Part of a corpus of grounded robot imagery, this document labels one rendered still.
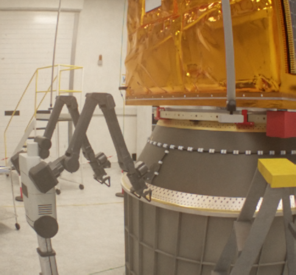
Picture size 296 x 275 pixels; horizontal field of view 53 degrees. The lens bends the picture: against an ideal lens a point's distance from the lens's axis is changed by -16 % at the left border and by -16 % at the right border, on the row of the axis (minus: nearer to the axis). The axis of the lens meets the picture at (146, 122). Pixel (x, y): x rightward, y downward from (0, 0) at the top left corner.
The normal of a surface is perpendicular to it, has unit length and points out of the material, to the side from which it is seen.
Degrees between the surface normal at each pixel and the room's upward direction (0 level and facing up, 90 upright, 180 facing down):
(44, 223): 90
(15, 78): 90
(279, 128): 90
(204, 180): 62
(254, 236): 87
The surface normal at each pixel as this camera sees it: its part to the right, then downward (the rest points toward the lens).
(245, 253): -0.18, -0.01
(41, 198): 0.60, 0.04
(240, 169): -0.34, -0.43
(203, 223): -0.55, 0.03
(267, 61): -0.86, 0.03
